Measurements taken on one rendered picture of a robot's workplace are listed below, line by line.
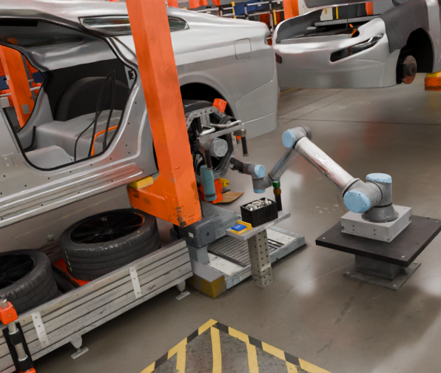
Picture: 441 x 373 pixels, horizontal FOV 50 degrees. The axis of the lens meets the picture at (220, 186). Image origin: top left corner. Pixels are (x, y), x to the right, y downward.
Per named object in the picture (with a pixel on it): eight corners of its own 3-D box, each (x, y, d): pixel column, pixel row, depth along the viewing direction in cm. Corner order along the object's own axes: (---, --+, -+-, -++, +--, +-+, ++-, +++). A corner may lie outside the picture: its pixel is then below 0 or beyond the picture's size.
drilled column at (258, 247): (263, 277, 328) (255, 222, 314) (273, 281, 320) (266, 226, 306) (252, 283, 322) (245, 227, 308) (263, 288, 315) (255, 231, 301)
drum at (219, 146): (211, 151, 362) (209, 133, 357) (229, 154, 345) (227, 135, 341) (197, 156, 354) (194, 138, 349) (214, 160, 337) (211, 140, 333)
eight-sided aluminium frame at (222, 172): (235, 168, 379) (226, 101, 361) (240, 169, 374) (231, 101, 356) (180, 190, 349) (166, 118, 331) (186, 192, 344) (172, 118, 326)
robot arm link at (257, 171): (258, 180, 347) (257, 167, 344) (246, 177, 356) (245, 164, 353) (267, 176, 352) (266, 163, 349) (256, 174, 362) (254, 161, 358)
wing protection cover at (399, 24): (406, 44, 563) (405, -2, 546) (431, 43, 540) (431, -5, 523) (371, 54, 523) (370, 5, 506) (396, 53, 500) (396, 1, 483)
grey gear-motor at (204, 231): (189, 243, 376) (181, 203, 365) (222, 259, 344) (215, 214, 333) (170, 252, 366) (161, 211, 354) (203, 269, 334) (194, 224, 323)
